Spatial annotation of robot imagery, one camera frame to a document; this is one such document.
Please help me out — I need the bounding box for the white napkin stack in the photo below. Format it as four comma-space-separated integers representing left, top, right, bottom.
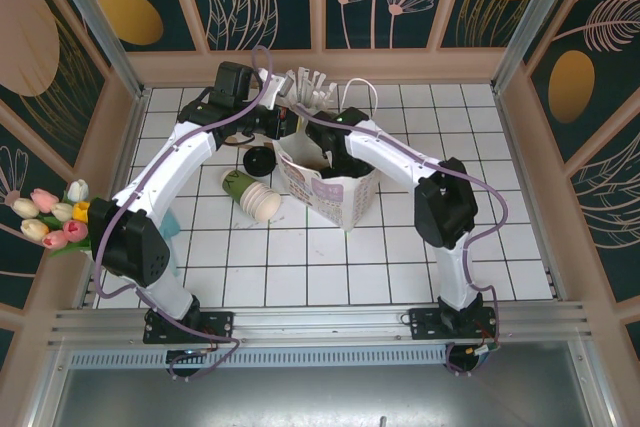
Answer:
253, 77, 284, 111

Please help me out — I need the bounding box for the small green circuit board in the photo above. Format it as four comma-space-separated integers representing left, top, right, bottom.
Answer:
467, 340, 501, 366

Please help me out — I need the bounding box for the white artificial tulip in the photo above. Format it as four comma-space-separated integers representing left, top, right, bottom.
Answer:
67, 179, 90, 203

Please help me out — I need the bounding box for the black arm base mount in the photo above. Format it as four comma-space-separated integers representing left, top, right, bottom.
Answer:
408, 306, 499, 341
143, 310, 235, 344

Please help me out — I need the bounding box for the perforated metal cable tray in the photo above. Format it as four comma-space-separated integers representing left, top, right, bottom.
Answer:
67, 346, 451, 369

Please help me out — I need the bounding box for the red pink artificial tulip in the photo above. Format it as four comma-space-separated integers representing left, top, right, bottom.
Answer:
60, 219, 90, 243

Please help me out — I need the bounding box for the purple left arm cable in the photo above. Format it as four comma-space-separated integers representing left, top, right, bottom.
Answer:
93, 45, 301, 384

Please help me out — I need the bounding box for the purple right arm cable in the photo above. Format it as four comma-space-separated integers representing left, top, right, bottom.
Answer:
294, 104, 511, 376

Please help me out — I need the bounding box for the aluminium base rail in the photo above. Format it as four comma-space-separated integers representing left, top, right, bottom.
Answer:
47, 300, 596, 348

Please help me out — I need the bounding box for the aluminium frame post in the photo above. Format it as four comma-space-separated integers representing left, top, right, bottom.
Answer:
492, 0, 564, 93
47, 0, 151, 98

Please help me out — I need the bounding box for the yellow artificial tulip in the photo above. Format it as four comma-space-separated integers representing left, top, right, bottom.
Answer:
71, 200, 95, 224

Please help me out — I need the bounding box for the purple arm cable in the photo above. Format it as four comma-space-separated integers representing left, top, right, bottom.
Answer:
93, 45, 301, 384
294, 104, 511, 376

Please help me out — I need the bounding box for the black plastic cup lid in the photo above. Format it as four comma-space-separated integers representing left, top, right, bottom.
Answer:
242, 145, 276, 178

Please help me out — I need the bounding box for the white printed paper bag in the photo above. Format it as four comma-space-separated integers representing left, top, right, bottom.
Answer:
272, 77, 379, 233

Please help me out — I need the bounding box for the tulip flower bouquet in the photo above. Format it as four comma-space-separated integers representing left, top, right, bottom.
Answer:
47, 189, 96, 258

